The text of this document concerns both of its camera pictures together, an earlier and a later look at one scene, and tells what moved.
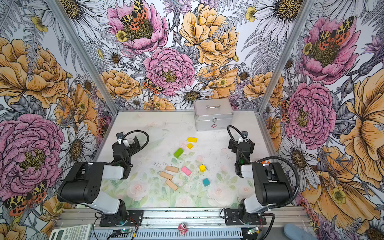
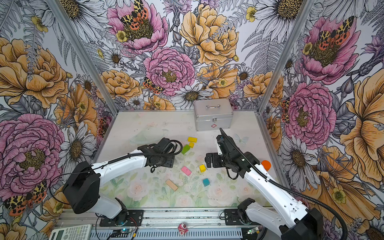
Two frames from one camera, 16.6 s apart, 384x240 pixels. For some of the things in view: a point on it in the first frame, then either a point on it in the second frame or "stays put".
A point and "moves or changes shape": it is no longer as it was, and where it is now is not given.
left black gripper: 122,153 → 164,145
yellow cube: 202,168 stays put
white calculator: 79,232 stays put
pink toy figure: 182,228 stays put
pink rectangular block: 185,170 stays put
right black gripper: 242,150 → 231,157
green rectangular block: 178,152 moves or changes shape
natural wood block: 172,185 stays put
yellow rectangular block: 192,139 stays put
